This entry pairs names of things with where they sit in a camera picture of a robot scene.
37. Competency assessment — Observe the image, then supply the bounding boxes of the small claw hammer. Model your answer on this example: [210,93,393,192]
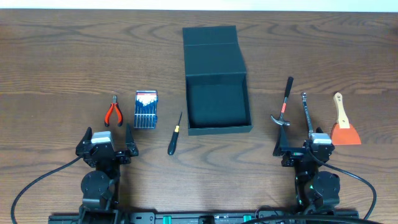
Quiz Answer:
[270,77,294,126]

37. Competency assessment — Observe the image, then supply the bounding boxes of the chrome combination wrench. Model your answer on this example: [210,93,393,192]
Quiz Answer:
[301,92,313,139]

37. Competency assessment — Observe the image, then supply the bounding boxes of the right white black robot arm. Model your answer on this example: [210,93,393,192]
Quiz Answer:
[273,126,340,214]

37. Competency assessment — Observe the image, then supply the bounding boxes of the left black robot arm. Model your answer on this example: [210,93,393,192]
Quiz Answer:
[76,124,139,224]

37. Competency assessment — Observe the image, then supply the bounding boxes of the black yellow screwdriver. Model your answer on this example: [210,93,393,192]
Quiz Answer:
[167,113,182,156]

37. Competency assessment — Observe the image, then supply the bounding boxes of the blue precision screwdriver set case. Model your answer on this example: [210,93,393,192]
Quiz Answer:
[134,90,159,129]

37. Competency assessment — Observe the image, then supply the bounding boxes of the black open gift box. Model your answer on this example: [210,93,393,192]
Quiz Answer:
[182,26,252,136]

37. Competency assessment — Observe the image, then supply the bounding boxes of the wooden handled orange scraper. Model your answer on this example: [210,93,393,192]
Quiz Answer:
[331,92,361,146]

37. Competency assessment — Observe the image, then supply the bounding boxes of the red handled cutting pliers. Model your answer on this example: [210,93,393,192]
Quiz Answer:
[104,95,124,128]

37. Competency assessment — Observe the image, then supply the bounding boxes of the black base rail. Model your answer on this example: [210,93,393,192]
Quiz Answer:
[48,210,383,224]

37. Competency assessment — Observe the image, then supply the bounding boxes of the left black cable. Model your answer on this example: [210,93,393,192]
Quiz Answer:
[10,154,84,224]

